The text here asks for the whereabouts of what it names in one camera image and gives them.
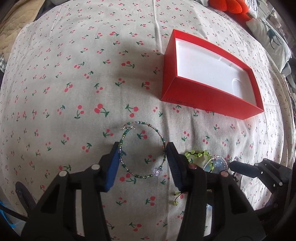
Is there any silver bead chain bracelet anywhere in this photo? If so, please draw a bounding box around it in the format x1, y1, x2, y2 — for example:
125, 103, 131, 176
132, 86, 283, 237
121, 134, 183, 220
203, 155, 230, 172

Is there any yellow-green bead bracelet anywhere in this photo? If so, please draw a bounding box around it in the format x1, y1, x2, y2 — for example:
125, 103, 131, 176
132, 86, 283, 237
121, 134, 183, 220
172, 150, 212, 206

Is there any white deer print pillow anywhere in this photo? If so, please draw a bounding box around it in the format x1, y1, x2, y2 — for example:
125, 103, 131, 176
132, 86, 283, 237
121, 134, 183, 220
246, 17, 292, 72

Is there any orange plush toy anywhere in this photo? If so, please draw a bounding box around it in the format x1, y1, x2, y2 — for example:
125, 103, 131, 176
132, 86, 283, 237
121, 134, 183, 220
208, 0, 252, 24

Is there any green seed bead necklace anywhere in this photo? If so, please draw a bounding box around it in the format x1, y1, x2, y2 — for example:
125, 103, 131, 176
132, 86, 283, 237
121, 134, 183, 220
117, 121, 168, 179

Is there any beige quilted blanket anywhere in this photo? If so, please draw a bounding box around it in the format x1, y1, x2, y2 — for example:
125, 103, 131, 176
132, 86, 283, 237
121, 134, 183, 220
1, 0, 45, 62

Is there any light blue bead bracelet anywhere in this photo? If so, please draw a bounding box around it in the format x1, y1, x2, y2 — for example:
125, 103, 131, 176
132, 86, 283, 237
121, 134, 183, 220
203, 159, 229, 174

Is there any red open jewelry box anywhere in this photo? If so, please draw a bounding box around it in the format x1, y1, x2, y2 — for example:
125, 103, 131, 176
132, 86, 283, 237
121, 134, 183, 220
161, 30, 264, 120

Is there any cherry print bed sheet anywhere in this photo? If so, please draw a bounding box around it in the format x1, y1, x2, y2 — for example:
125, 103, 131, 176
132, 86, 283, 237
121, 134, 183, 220
1, 1, 295, 240

